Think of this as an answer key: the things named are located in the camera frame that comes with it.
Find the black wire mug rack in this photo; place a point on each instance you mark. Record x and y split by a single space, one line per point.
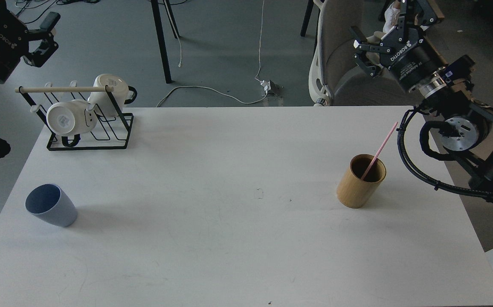
113 129

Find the grey office chair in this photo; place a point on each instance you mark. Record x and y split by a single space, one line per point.
334 77

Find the pink chopstick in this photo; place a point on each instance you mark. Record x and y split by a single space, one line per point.
378 152

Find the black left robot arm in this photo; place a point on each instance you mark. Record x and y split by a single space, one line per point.
34 46

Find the bamboo cylinder holder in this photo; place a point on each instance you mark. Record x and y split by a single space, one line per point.
360 181

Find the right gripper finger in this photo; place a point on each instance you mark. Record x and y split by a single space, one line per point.
413 15
366 50

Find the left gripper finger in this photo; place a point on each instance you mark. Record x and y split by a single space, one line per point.
47 46
3 6

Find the white sneaker right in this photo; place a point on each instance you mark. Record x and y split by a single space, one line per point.
391 16

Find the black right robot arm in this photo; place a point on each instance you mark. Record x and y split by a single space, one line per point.
465 134

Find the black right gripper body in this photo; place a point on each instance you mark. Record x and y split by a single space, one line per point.
412 60

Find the blue plastic cup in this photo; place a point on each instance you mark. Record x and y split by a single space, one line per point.
49 203

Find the white mug front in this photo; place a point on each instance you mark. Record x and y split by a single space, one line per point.
70 119

